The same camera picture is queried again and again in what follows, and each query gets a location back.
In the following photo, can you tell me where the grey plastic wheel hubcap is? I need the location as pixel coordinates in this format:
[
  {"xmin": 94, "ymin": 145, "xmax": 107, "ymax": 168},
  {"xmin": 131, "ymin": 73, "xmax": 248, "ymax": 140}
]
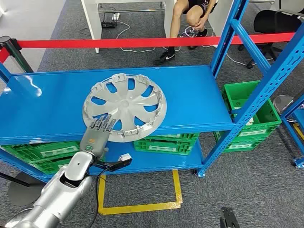
[{"xmin": 82, "ymin": 73, "xmax": 167, "ymax": 143}]

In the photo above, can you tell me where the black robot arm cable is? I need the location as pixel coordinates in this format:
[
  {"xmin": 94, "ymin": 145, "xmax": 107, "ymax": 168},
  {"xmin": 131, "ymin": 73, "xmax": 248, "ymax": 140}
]
[{"xmin": 89, "ymin": 168, "xmax": 109, "ymax": 228}]

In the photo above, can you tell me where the blue metal shelf rack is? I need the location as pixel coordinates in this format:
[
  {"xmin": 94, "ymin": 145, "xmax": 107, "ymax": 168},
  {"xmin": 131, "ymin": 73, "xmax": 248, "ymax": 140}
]
[
  {"xmin": 0, "ymin": 0, "xmax": 304, "ymax": 185},
  {"xmin": 280, "ymin": 91, "xmax": 304, "ymax": 169}
]

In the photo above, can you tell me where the black barrier stanchion post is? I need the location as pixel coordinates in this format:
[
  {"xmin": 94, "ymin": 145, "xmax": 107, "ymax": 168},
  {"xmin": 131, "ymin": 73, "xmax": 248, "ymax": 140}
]
[
  {"xmin": 0, "ymin": 35, "xmax": 34, "ymax": 74},
  {"xmin": 0, "ymin": 172, "xmax": 45, "ymax": 207}
]

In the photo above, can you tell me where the black robot body part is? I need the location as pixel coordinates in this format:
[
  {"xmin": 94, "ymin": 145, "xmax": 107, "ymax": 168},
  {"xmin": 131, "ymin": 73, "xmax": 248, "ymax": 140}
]
[{"xmin": 220, "ymin": 207, "xmax": 239, "ymax": 228}]

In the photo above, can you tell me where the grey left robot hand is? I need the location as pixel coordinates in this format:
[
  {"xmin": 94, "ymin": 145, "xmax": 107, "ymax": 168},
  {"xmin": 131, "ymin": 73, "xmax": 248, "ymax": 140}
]
[{"xmin": 80, "ymin": 114, "xmax": 117, "ymax": 160}]

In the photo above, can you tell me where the black power strip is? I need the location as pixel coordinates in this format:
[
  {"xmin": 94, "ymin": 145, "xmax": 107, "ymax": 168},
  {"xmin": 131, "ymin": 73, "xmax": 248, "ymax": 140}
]
[{"xmin": 101, "ymin": 20, "xmax": 117, "ymax": 29}]

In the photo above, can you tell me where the round silver metal base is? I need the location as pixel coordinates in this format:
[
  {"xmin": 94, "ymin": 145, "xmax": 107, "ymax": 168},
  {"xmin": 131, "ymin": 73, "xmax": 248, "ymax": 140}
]
[{"xmin": 272, "ymin": 95, "xmax": 304, "ymax": 124}]

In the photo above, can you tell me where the green plastic crate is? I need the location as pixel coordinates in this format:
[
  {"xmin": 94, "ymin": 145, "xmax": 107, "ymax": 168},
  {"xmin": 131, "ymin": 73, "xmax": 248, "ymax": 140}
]
[
  {"xmin": 213, "ymin": 129, "xmax": 265, "ymax": 154},
  {"xmin": 140, "ymin": 133, "xmax": 200, "ymax": 146},
  {"xmin": 1, "ymin": 141, "xmax": 106, "ymax": 176},
  {"xmin": 134, "ymin": 138, "xmax": 195, "ymax": 156},
  {"xmin": 221, "ymin": 80, "xmax": 282, "ymax": 139}
]

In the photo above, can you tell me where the white floor cable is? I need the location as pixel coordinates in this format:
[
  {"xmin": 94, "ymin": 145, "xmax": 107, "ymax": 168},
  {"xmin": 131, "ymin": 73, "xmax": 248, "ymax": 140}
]
[
  {"xmin": 225, "ymin": 52, "xmax": 274, "ymax": 67},
  {"xmin": 115, "ymin": 20, "xmax": 181, "ymax": 54}
]

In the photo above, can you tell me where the red barrier belt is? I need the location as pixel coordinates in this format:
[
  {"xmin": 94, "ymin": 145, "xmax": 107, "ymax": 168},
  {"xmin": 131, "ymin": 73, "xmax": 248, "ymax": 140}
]
[
  {"xmin": 17, "ymin": 32, "xmax": 296, "ymax": 49},
  {"xmin": 0, "ymin": 47, "xmax": 11, "ymax": 64}
]

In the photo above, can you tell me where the black office chair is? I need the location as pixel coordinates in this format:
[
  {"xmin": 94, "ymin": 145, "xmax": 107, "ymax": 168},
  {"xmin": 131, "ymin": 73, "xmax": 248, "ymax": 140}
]
[{"xmin": 238, "ymin": 0, "xmax": 304, "ymax": 69}]

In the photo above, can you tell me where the person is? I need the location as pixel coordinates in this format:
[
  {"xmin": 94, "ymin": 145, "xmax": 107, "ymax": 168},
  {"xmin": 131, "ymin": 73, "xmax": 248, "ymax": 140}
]
[{"xmin": 153, "ymin": 0, "xmax": 219, "ymax": 67}]

